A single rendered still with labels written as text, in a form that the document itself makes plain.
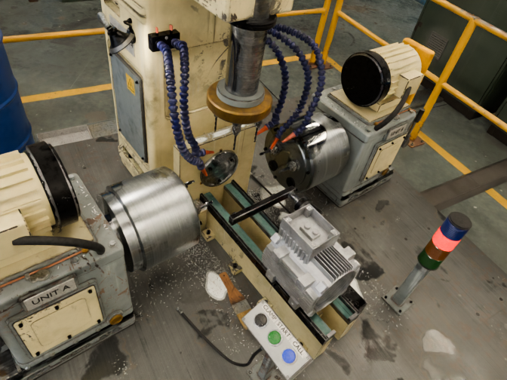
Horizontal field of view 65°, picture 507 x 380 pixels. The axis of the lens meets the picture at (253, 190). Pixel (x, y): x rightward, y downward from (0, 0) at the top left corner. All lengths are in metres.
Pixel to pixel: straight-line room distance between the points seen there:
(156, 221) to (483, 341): 1.08
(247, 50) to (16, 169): 0.56
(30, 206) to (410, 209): 1.38
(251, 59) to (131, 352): 0.84
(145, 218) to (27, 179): 0.30
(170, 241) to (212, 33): 0.59
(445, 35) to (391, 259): 3.13
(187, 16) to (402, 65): 0.73
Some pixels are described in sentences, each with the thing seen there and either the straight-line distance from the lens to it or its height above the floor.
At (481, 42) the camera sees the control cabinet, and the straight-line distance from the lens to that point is 4.18.
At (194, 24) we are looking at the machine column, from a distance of 1.17.
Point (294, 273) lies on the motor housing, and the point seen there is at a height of 1.06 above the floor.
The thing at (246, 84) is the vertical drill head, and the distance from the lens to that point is 1.05.
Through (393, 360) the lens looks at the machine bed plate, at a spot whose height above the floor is 0.80.
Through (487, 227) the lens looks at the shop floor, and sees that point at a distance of 3.24.
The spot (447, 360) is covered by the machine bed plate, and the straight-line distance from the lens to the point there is 1.43.
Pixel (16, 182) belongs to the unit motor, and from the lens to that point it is 0.86.
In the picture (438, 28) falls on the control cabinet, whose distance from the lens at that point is 4.42.
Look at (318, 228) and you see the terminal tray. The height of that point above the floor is 1.11.
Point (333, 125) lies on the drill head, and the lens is 1.40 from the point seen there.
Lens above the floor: 1.92
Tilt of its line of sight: 45 degrees down
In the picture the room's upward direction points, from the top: 11 degrees clockwise
